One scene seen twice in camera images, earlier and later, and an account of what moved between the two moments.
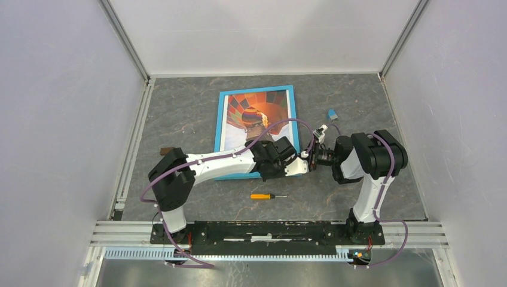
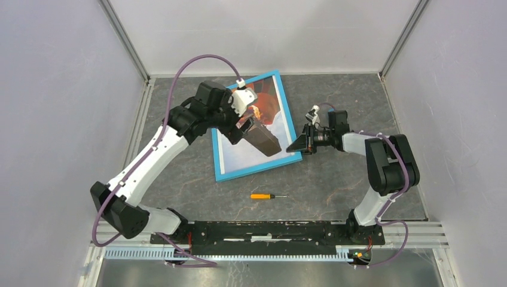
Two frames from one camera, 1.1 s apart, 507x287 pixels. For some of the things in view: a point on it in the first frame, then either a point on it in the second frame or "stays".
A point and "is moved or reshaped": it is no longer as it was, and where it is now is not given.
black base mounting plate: [256, 238] stays
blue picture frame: [243, 114] is moved or reshaped
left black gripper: [266, 176] → [233, 133]
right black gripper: [313, 156] → [305, 142]
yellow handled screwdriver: [265, 196] stays
